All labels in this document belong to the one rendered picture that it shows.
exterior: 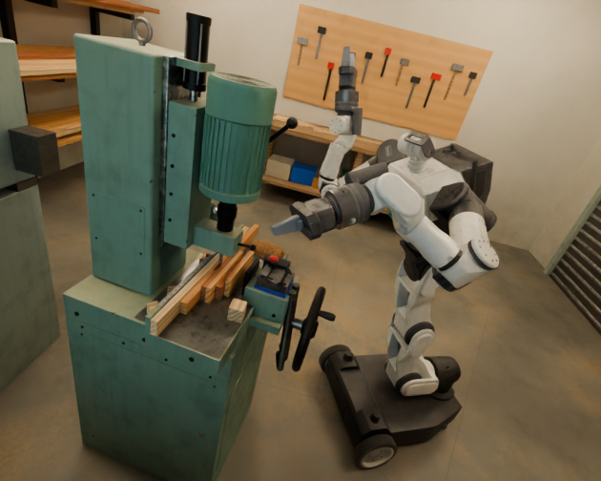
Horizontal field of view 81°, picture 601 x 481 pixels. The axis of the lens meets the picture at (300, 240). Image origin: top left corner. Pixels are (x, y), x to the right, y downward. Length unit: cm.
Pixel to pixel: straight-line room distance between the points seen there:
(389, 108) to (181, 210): 346
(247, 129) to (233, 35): 357
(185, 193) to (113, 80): 32
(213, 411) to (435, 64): 384
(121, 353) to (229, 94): 87
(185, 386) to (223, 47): 381
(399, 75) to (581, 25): 169
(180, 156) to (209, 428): 89
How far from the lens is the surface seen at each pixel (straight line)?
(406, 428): 196
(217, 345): 98
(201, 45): 102
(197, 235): 114
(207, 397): 126
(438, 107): 436
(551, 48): 465
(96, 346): 138
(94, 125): 112
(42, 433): 199
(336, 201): 74
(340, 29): 425
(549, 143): 483
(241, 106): 91
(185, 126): 100
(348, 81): 140
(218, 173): 97
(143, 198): 109
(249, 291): 108
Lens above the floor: 162
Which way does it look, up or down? 28 degrees down
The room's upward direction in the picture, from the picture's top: 14 degrees clockwise
